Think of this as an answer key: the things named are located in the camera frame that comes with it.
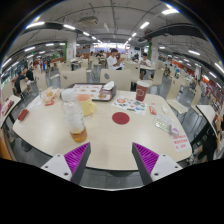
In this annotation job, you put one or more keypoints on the flat round red coaster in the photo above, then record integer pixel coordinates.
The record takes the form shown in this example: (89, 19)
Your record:
(120, 118)

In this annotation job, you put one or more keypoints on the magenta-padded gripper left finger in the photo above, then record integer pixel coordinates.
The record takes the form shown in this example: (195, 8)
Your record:
(76, 156)

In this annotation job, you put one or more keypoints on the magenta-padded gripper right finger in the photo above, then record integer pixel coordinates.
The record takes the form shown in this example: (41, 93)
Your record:
(146, 158)

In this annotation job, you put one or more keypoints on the small red pouch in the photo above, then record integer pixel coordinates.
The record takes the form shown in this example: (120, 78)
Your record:
(23, 114)

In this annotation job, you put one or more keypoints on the pale yellow mug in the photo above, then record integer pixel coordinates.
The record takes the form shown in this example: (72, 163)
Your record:
(88, 106)

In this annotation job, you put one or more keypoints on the shiny foil packet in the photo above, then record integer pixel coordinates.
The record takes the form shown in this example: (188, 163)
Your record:
(162, 122)

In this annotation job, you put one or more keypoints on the ceiling air conditioner unit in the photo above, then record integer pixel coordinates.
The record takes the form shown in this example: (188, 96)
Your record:
(88, 20)

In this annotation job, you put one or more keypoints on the small red packet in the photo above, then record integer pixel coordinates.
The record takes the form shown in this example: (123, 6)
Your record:
(152, 110)

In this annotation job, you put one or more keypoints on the cream chair with round hole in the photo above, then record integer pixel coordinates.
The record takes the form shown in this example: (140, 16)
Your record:
(73, 78)
(116, 79)

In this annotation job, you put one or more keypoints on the clear tea bottle white cap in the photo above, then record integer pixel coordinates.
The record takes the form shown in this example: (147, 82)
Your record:
(74, 116)

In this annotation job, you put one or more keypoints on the cream canteen chairs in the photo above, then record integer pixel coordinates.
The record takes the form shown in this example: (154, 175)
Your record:
(156, 76)

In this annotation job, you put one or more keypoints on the dark brown food tray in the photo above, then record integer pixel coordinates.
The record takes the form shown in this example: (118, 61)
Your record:
(70, 85)

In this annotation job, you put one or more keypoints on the person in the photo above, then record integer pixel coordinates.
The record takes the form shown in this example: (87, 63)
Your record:
(112, 61)
(19, 80)
(219, 136)
(145, 62)

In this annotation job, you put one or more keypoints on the clear plastic bag with food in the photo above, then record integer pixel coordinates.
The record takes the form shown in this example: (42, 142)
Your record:
(50, 96)

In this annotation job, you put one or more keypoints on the printed paper tray liner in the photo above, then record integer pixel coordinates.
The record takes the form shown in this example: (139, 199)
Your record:
(88, 90)

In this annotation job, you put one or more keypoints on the printed sticker sheet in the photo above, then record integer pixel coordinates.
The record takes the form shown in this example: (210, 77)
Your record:
(130, 105)

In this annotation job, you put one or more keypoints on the cream side table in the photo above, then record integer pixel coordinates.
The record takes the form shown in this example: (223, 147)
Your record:
(207, 113)

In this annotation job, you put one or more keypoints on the ceiling strip lights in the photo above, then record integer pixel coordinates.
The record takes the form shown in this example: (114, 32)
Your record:
(170, 11)

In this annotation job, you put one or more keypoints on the white crumpled napkin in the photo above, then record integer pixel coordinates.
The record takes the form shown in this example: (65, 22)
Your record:
(109, 85)

